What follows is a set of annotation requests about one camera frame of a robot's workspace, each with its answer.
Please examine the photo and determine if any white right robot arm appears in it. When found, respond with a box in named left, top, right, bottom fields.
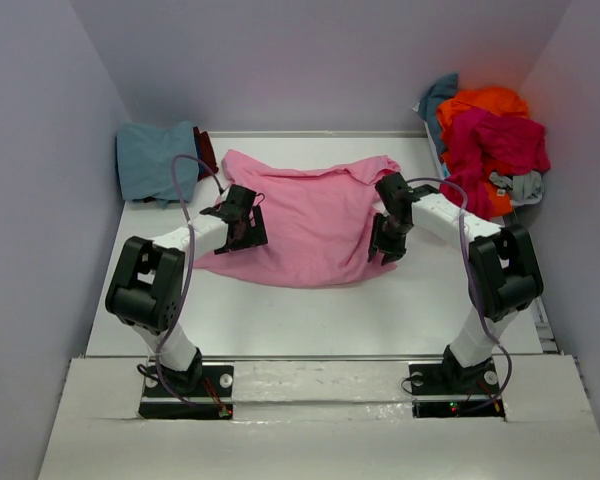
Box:
left=368, top=173, right=544, bottom=399

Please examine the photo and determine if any grey t shirt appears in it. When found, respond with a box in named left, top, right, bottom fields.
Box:
left=489, top=171, right=544, bottom=207

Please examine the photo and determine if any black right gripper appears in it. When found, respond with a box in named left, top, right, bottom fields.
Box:
left=368, top=212, right=412, bottom=266

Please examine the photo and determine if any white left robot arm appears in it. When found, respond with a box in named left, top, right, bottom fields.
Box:
left=105, top=185, right=268, bottom=396

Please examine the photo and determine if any orange t shirt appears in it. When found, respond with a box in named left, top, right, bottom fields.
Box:
left=437, top=87, right=530, bottom=174

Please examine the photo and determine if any folded light blue t shirt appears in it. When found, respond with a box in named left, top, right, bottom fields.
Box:
left=116, top=121, right=200, bottom=206

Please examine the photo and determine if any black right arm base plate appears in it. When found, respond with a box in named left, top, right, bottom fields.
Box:
left=401, top=360, right=506, bottom=419

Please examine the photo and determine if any clear plastic bin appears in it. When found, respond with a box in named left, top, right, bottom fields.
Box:
left=412, top=100, right=450, bottom=179

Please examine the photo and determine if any teal t shirt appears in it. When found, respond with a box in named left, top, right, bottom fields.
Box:
left=418, top=72, right=460, bottom=136

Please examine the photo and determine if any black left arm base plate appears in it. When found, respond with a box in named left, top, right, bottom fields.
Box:
left=136, top=362, right=234, bottom=421

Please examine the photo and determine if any magenta t shirt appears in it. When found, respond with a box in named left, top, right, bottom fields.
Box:
left=447, top=107, right=551, bottom=220

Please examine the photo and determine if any folded dark red t shirt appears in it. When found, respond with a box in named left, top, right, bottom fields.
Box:
left=193, top=127, right=219, bottom=180

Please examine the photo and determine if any pink t shirt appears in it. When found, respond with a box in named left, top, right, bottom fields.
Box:
left=194, top=150, right=401, bottom=288

